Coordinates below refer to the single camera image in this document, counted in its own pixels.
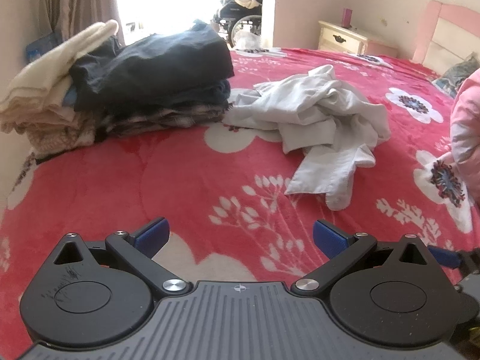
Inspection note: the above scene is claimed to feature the cream folded clothes stack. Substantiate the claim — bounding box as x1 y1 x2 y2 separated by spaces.
1 19 119 158

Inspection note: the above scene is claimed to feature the wheelchair with clothes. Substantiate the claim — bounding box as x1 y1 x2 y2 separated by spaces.
211 0 263 48

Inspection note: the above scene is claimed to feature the pink quilted jacket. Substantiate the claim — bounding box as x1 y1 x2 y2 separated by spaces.
450 69 480 201

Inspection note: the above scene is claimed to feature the beige curtain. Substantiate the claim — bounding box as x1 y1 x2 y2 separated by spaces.
40 0 125 46

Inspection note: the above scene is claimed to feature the floral pillow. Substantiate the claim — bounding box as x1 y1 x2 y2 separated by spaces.
432 53 479 98

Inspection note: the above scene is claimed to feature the red floral blanket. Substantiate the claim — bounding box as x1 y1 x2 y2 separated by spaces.
1 49 479 359

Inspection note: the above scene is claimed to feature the cream nightstand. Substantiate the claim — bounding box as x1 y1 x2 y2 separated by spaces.
317 20 399 57

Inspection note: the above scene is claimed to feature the pink cup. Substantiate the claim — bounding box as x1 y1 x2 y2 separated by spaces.
341 8 352 29

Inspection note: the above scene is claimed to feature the white shirt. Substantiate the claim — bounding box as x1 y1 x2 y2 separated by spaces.
224 65 391 211

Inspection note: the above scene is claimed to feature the pink headboard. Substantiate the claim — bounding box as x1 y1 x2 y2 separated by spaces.
412 0 480 75

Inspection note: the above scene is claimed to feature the dark folded clothes stack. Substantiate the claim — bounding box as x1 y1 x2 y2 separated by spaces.
69 22 234 137

